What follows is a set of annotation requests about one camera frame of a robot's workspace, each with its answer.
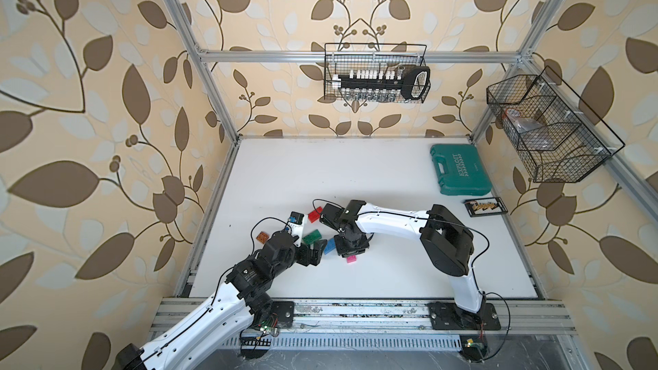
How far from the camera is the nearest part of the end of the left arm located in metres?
Result: 0.71

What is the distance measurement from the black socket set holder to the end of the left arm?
20.3 inches

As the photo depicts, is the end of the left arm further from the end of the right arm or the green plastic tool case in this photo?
the green plastic tool case

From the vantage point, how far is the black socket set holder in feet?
2.70
